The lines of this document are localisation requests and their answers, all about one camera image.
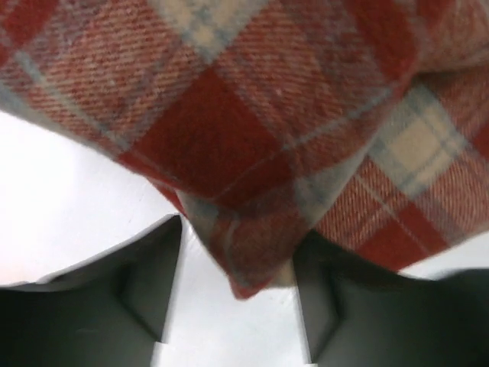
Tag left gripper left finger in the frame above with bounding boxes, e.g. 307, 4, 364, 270
1, 216, 182, 367

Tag red plaid skirt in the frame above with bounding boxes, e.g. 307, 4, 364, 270
1, 1, 488, 298

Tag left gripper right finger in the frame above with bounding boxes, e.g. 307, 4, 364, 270
293, 231, 488, 367

